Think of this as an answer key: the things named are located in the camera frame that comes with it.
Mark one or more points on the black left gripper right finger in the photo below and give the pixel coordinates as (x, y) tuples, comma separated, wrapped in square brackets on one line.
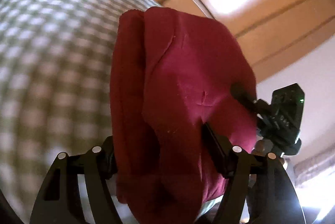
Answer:
[(260, 182)]

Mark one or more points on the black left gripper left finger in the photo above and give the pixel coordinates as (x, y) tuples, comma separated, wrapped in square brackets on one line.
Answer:
[(59, 199)]

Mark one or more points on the green white checkered bedsheet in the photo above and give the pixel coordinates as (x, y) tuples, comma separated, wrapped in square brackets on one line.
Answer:
[(55, 74)]

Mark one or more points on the person's right hand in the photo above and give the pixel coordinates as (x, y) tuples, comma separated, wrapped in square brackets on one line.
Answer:
[(264, 146)]

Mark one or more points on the dark red garment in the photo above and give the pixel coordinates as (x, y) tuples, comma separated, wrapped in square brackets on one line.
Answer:
[(172, 72)]

